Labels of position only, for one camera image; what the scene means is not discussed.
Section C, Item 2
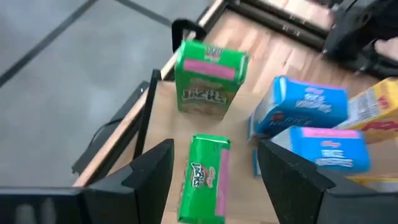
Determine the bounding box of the blue Rice Krispies cereal box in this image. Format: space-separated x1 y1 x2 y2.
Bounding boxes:
247 75 349 146
252 126 371 179

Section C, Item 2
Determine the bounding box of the green Apple Jacks cereal box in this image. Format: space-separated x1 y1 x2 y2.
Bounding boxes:
177 133 231 224
174 39 251 121

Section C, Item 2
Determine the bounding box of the yellow Corn Pops cereal box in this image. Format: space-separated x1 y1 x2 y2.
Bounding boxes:
334 77 398 144
346 174 398 194

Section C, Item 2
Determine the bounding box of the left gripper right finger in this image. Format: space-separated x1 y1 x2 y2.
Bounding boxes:
257 139 336 224

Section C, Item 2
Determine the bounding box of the wooden shelf with black frame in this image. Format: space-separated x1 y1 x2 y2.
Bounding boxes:
107 18 398 224

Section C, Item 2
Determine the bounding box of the black table edge rail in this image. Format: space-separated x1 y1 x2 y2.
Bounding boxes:
72 0 330 187

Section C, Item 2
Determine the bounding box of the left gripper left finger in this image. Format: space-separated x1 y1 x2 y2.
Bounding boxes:
82 138 175 224

